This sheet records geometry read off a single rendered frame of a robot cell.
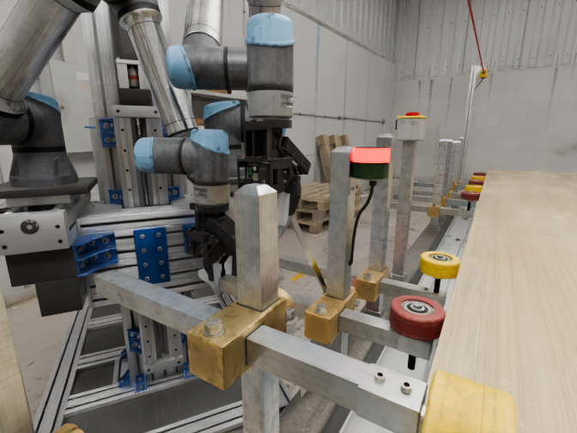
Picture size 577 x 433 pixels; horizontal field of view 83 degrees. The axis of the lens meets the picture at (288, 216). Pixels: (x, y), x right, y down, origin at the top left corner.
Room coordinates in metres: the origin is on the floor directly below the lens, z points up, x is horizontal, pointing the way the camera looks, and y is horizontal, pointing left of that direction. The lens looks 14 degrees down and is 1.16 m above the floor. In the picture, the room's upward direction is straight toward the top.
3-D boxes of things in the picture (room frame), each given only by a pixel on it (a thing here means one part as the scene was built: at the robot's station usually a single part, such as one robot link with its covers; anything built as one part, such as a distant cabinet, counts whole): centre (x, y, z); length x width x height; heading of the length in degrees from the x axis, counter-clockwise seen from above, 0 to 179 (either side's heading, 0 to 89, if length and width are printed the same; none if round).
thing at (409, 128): (1.00, -0.37, 1.18); 0.07 x 0.07 x 0.08; 58
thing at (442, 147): (1.63, -0.76, 0.91); 0.04 x 0.04 x 0.48; 58
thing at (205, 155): (0.68, 0.16, 1.12); 0.09 x 0.08 x 0.11; 82
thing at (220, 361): (0.34, 0.05, 0.95); 0.14 x 0.06 x 0.05; 148
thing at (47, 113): (0.88, 0.67, 1.21); 0.13 x 0.12 x 0.14; 172
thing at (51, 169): (0.89, 0.66, 1.09); 0.15 x 0.15 x 0.10
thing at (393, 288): (0.77, -0.17, 0.81); 0.44 x 0.03 x 0.04; 58
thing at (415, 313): (0.46, -0.20, 0.85); 0.08 x 0.08 x 0.11
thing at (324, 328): (0.55, -0.09, 0.85); 0.14 x 0.06 x 0.05; 148
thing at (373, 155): (0.54, -0.14, 1.14); 0.06 x 0.06 x 0.02
